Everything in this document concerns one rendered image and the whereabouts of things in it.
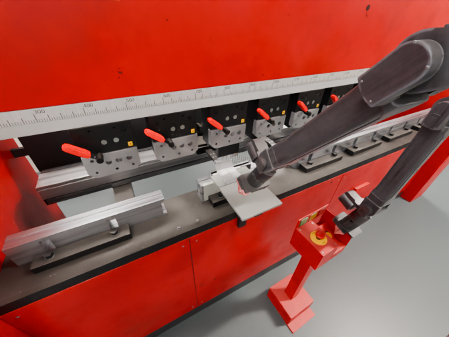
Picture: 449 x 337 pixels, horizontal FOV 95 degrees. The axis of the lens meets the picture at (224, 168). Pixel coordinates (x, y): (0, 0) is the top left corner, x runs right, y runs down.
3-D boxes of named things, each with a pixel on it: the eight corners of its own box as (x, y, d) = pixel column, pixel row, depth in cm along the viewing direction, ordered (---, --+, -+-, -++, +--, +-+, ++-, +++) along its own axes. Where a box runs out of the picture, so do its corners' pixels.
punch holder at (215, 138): (210, 150, 78) (210, 107, 68) (202, 140, 84) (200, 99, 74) (244, 141, 84) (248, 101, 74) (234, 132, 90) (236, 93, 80)
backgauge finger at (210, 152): (209, 171, 95) (209, 162, 92) (190, 144, 113) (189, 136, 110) (232, 164, 99) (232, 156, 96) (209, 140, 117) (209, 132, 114)
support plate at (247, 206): (242, 221, 72) (242, 219, 71) (210, 178, 90) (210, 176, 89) (282, 204, 79) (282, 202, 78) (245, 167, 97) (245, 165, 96)
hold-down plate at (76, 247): (34, 275, 67) (29, 270, 65) (37, 260, 70) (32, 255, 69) (132, 238, 78) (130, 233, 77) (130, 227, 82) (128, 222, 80)
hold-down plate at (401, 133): (388, 142, 145) (390, 138, 143) (381, 138, 148) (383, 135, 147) (411, 134, 156) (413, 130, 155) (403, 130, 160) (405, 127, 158)
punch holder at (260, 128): (254, 138, 86) (259, 99, 76) (243, 130, 91) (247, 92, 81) (282, 132, 91) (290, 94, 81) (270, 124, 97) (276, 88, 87)
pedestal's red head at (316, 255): (315, 270, 92) (328, 248, 81) (289, 243, 103) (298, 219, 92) (343, 251, 101) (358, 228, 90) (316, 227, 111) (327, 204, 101)
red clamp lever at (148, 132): (147, 130, 58) (176, 144, 65) (144, 124, 61) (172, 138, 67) (143, 135, 58) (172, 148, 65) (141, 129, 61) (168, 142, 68)
